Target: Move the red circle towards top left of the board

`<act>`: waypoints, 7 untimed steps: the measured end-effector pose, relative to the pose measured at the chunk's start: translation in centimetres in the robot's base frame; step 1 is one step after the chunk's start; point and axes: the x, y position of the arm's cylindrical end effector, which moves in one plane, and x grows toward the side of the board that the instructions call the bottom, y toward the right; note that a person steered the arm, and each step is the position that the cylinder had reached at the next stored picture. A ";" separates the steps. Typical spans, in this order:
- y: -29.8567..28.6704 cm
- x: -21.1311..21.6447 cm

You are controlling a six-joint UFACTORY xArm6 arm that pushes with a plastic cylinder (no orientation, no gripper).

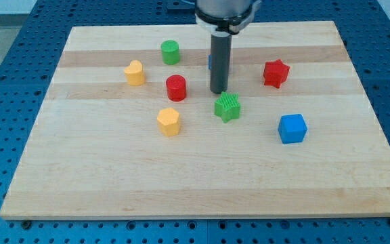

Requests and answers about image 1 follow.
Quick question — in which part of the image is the yellow heart block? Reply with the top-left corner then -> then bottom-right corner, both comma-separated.
124,60 -> 146,86

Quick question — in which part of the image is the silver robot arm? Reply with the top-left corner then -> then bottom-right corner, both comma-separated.
195,0 -> 262,94

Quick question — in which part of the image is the wooden board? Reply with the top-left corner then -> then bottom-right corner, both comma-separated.
0,21 -> 390,220

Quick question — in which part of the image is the green star block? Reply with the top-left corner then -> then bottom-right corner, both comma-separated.
214,91 -> 241,123

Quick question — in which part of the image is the yellow hexagon block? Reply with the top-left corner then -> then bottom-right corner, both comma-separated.
157,108 -> 181,137

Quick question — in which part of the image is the blue block behind rod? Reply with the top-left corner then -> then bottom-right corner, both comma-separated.
208,54 -> 211,70

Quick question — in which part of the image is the red cylinder block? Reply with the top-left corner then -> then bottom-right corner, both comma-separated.
166,75 -> 187,102

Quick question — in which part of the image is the red star block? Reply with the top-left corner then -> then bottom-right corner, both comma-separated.
263,59 -> 290,89

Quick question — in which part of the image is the blue cube block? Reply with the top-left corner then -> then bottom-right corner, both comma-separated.
278,114 -> 307,144

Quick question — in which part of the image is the green cylinder block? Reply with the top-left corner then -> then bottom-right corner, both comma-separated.
160,40 -> 180,65

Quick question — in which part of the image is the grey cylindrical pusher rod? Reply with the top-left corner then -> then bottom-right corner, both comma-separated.
210,33 -> 232,94

